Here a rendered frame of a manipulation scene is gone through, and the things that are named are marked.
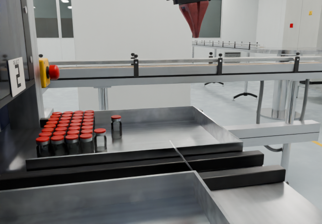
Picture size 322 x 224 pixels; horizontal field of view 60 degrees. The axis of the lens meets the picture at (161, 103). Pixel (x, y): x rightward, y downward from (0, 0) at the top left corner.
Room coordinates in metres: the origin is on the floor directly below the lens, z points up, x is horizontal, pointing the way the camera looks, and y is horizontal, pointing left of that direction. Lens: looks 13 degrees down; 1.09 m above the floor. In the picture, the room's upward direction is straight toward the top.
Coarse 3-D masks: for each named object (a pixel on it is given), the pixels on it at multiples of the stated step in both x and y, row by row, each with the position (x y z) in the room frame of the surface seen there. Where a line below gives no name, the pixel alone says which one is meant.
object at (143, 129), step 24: (96, 120) 0.64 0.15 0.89; (144, 120) 0.66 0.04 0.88; (168, 120) 0.67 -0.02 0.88; (192, 120) 0.67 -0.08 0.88; (120, 144) 0.51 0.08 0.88; (144, 144) 0.51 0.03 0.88; (168, 144) 0.51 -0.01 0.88; (192, 144) 0.51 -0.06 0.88; (216, 144) 0.43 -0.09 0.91; (240, 144) 0.44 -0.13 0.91; (48, 168) 0.38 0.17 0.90
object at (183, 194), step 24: (0, 192) 0.28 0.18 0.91; (24, 192) 0.29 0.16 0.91; (48, 192) 0.30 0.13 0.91; (72, 192) 0.30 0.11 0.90; (96, 192) 0.31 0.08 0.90; (120, 192) 0.31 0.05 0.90; (144, 192) 0.32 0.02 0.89; (168, 192) 0.33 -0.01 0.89; (192, 192) 0.33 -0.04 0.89; (0, 216) 0.28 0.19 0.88; (24, 216) 0.29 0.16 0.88; (48, 216) 0.29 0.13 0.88; (72, 216) 0.29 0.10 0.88; (96, 216) 0.29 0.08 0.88; (120, 216) 0.29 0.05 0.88; (144, 216) 0.29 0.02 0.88; (168, 216) 0.29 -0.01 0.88; (192, 216) 0.29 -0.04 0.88; (216, 216) 0.26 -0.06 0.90
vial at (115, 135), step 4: (112, 120) 0.54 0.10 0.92; (116, 120) 0.54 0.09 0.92; (120, 120) 0.55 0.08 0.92; (112, 124) 0.54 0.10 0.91; (116, 124) 0.54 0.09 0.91; (120, 124) 0.54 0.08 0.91; (112, 128) 0.54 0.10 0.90; (116, 128) 0.54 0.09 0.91; (112, 132) 0.54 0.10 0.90; (116, 132) 0.54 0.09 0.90; (112, 136) 0.54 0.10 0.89; (116, 136) 0.54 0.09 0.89; (120, 136) 0.54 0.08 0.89
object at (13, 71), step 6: (12, 60) 0.47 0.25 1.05; (18, 60) 0.50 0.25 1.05; (12, 66) 0.47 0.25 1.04; (12, 72) 0.46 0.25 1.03; (12, 78) 0.46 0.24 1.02; (18, 78) 0.49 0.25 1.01; (12, 84) 0.45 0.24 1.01; (24, 84) 0.52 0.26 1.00; (12, 90) 0.45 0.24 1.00; (18, 90) 0.48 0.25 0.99; (12, 96) 0.45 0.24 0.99
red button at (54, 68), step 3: (51, 66) 0.73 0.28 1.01; (54, 66) 0.73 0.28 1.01; (51, 69) 0.72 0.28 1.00; (54, 69) 0.72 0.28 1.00; (57, 69) 0.73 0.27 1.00; (48, 72) 0.73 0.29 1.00; (51, 72) 0.72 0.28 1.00; (54, 72) 0.72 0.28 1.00; (57, 72) 0.73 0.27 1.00; (51, 75) 0.72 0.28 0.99; (54, 75) 0.72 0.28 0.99; (57, 75) 0.73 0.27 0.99; (51, 78) 0.72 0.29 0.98; (54, 78) 0.72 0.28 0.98; (57, 78) 0.73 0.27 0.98
